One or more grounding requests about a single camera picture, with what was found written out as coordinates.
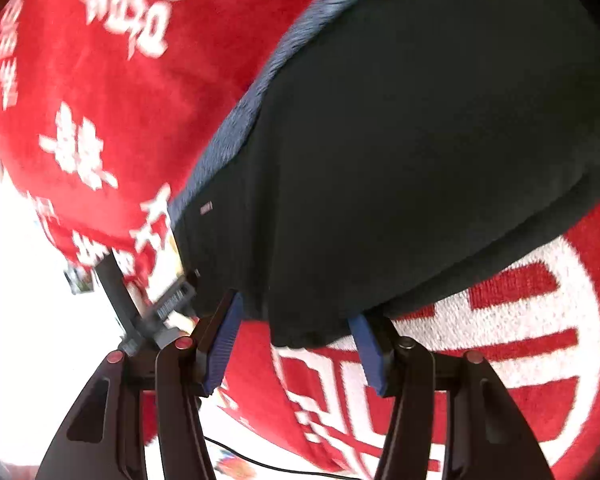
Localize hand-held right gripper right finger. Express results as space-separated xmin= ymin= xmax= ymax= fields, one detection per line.
xmin=349 ymin=314 xmax=556 ymax=480

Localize black pants with blue waistband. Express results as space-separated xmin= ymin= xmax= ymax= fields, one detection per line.
xmin=172 ymin=0 xmax=600 ymax=348

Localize black cable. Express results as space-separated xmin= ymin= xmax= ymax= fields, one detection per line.
xmin=202 ymin=435 xmax=376 ymax=476

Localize red printed blanket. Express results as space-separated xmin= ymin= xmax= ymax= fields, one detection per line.
xmin=0 ymin=0 xmax=600 ymax=480

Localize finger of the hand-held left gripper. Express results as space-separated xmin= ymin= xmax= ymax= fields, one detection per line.
xmin=151 ymin=271 xmax=202 ymax=323
xmin=96 ymin=252 xmax=148 ymax=338

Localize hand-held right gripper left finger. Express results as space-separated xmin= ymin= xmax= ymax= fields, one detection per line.
xmin=37 ymin=290 xmax=244 ymax=480

